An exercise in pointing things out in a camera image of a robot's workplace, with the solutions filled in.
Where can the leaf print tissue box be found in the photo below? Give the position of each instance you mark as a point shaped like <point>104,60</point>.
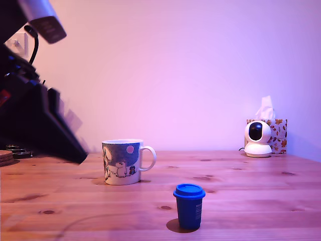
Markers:
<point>281,135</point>

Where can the white tissue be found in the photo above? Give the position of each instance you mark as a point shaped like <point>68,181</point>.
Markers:
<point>265,108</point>

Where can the blue coffee capsule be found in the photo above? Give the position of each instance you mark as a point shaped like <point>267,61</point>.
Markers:
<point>189,208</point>

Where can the cork coaster stack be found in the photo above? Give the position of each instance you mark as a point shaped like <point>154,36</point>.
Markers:
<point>5,158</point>

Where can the white mug with cartoon print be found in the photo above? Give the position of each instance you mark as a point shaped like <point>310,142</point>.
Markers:
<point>119,155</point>

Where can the white wall switch plate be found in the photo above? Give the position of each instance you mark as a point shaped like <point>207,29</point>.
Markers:
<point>18,42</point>

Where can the small white round camera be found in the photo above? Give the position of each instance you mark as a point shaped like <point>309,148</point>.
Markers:
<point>264,135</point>

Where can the pale grey camera box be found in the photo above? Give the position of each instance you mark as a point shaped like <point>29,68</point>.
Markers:
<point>42,17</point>

